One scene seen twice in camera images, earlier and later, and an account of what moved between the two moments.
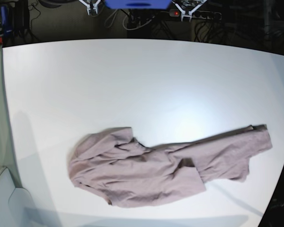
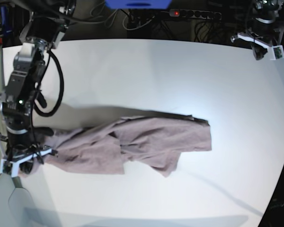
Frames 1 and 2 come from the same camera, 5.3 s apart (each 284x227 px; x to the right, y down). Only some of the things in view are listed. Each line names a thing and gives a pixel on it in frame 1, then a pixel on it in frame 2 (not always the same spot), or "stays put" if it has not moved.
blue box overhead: x=137 y=4 stays put
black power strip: x=176 y=13 stays put
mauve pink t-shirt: x=127 y=172 to x=156 y=142
